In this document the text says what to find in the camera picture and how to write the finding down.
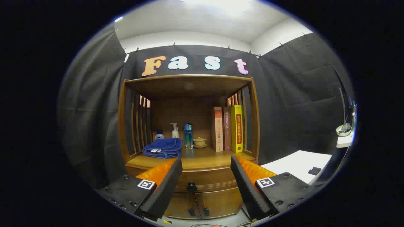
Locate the wooden countertop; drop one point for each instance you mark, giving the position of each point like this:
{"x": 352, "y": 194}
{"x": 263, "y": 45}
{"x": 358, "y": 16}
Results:
{"x": 202, "y": 157}

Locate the blue folded towel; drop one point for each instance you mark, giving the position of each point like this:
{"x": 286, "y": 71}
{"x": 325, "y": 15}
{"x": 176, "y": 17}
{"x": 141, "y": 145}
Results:
{"x": 164, "y": 146}

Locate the wooden cabinet door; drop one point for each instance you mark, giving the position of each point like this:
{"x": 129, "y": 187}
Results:
{"x": 183, "y": 205}
{"x": 221, "y": 201}

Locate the beige lidded teacup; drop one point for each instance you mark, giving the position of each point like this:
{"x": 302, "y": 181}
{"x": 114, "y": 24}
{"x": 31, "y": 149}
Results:
{"x": 199, "y": 142}

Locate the blue glass bottle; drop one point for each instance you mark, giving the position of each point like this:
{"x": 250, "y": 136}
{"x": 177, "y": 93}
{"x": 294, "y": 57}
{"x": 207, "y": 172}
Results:
{"x": 188, "y": 135}

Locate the brown book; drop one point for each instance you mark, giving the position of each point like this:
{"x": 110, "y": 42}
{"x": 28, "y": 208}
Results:
{"x": 227, "y": 132}

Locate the small black flat item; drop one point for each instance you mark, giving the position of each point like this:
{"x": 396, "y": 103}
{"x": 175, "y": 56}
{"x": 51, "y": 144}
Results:
{"x": 314, "y": 171}

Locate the black round drawer knob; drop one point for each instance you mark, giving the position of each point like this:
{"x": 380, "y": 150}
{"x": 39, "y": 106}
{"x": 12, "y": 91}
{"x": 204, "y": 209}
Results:
{"x": 191, "y": 187}

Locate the white table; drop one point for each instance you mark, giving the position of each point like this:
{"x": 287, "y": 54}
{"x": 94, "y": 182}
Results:
{"x": 293, "y": 164}

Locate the pale green round dish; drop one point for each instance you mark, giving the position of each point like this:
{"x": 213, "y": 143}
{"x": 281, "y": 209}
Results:
{"x": 344, "y": 130}

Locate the wooden drawer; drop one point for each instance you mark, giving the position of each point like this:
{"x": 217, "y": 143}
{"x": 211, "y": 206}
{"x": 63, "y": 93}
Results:
{"x": 208, "y": 179}

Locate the white pump bottle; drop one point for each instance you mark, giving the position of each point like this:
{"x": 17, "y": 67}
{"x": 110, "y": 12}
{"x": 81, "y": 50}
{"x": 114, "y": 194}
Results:
{"x": 175, "y": 133}

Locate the orange and white book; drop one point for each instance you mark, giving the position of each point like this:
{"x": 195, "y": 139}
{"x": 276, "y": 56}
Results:
{"x": 218, "y": 132}

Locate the yellow book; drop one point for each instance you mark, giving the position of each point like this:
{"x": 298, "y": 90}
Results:
{"x": 236, "y": 132}

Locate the wooden cabinet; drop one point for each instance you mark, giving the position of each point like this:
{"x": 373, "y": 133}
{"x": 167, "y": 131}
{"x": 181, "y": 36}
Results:
{"x": 189, "y": 85}

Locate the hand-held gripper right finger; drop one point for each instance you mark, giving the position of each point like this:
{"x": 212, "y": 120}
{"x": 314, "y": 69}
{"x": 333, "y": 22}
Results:
{"x": 249, "y": 195}

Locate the white lotion bottle blue cap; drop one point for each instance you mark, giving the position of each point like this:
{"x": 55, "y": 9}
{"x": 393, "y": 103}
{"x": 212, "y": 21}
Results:
{"x": 159, "y": 136}

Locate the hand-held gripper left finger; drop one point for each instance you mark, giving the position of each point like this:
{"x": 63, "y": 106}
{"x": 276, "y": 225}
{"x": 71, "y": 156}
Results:
{"x": 164, "y": 192}

